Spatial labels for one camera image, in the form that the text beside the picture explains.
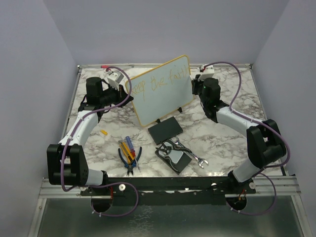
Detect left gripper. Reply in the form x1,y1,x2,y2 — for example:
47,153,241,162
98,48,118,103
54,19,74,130
100,82,133,108

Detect yellow framed whiteboard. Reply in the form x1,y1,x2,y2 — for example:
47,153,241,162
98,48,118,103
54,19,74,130
125,55,194,127

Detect yellow marker cap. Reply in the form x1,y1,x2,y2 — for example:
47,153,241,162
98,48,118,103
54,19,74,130
100,130,108,135

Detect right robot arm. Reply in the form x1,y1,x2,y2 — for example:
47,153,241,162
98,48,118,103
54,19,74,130
192,74,286,193

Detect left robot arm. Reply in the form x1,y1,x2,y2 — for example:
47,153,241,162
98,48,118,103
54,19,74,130
46,73,133,195

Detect red black marker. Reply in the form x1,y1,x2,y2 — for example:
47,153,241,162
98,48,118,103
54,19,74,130
100,65,111,69

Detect black flat box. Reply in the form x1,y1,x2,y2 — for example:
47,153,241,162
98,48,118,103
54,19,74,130
148,117,183,145

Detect yellow utility knife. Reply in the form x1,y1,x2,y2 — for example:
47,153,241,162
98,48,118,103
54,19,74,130
119,140,133,164

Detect blue red screwdriver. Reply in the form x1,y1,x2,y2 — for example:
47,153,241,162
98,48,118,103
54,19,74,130
125,136,140,171

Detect silver combination wrench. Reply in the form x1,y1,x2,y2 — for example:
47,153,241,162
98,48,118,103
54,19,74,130
174,136,209,168

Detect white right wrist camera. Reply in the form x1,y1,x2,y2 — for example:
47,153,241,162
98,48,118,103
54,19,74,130
197,65,215,81

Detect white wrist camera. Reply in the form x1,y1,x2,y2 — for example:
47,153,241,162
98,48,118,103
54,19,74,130
106,72,124,90
197,65,215,81

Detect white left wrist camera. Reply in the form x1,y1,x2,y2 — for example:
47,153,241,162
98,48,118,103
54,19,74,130
106,72,124,90

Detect black grey wire stripper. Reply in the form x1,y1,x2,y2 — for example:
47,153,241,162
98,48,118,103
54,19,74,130
156,142,184,164

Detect blue handled pliers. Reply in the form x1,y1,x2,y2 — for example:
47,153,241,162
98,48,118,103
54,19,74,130
118,147,143,176

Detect black front mounting rail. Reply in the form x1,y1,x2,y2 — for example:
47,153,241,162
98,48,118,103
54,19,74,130
80,175,256,206

